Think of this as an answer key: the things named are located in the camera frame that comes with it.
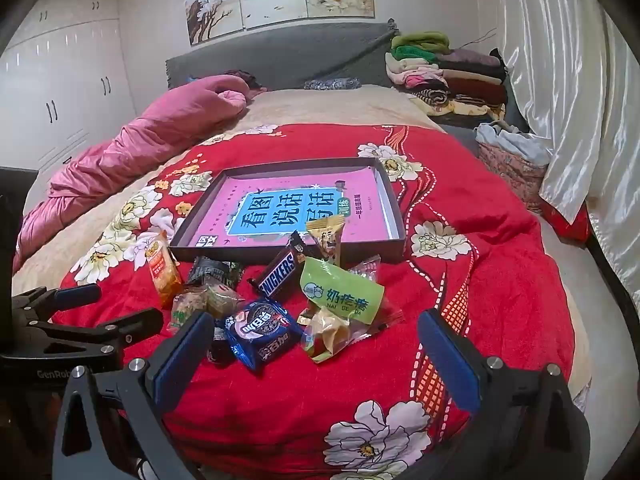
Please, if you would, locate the brown chocolate bar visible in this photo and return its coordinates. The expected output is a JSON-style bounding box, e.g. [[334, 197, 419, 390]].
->
[[248, 230, 313, 297]]

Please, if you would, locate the pink quilt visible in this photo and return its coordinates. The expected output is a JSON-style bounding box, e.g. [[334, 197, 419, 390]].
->
[[12, 74, 248, 273]]

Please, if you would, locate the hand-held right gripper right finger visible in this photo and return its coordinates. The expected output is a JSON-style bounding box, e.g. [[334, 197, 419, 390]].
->
[[417, 309, 591, 480]]

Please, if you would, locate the orange rice cracker packet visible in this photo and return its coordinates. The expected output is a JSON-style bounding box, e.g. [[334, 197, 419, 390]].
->
[[146, 232, 184, 309]]

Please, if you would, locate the shallow dark cardboard tray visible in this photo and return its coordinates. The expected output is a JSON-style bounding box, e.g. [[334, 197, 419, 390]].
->
[[169, 156, 407, 264]]

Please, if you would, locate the blue cookie packet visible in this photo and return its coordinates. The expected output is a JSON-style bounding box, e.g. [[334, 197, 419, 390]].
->
[[222, 299, 305, 372]]

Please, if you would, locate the pile of pale clothes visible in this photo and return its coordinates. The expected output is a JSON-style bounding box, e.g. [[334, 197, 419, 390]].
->
[[475, 120, 553, 167]]

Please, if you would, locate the white wardrobe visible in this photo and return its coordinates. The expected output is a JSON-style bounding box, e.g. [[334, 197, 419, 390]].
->
[[0, 0, 137, 181]]

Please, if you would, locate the dark maroon cloth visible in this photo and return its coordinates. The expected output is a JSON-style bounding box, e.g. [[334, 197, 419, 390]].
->
[[222, 70, 268, 93]]

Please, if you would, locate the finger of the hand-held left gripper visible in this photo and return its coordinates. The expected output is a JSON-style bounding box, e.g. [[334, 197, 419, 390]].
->
[[29, 307, 165, 349], [12, 282, 102, 319]]

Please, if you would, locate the dark patterned cloth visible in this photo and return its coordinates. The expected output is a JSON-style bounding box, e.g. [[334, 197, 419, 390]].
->
[[304, 77, 362, 91]]

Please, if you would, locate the thin black cable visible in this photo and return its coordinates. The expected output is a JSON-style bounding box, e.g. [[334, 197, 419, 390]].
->
[[462, 26, 497, 50]]

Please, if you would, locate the small dark snack packet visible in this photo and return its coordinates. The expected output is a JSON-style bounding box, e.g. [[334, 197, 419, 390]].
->
[[207, 326, 237, 367]]

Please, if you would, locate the clear bag with green label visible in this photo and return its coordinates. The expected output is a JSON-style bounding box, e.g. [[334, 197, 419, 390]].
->
[[298, 256, 403, 363]]

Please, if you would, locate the gold candy packet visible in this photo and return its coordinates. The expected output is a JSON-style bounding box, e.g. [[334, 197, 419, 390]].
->
[[305, 220, 343, 267]]

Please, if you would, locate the white satin curtain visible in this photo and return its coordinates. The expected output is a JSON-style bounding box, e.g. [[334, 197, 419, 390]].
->
[[495, 0, 640, 311]]

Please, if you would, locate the stack of folded clothes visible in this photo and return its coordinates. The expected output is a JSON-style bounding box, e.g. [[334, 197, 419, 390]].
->
[[384, 31, 508, 120]]

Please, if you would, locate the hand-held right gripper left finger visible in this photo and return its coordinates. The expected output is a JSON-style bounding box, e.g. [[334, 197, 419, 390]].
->
[[52, 310, 216, 480]]

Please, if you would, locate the green label pastry packet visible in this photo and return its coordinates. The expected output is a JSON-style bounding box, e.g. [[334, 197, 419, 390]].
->
[[171, 290, 210, 335], [205, 282, 241, 318]]

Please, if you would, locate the red floral blanket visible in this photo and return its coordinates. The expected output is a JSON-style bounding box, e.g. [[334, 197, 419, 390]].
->
[[52, 122, 576, 480]]

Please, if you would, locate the red cloth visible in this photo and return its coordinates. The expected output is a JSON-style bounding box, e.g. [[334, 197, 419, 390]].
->
[[542, 199, 592, 244]]

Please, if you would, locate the grey headboard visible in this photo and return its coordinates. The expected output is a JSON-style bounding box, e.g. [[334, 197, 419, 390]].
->
[[165, 20, 401, 92]]

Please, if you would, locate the black snack packet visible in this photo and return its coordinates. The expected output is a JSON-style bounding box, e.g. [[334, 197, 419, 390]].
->
[[187, 256, 244, 291]]

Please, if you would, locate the pink floral fabric bag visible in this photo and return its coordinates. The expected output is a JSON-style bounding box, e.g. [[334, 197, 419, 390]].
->
[[477, 142, 549, 211]]

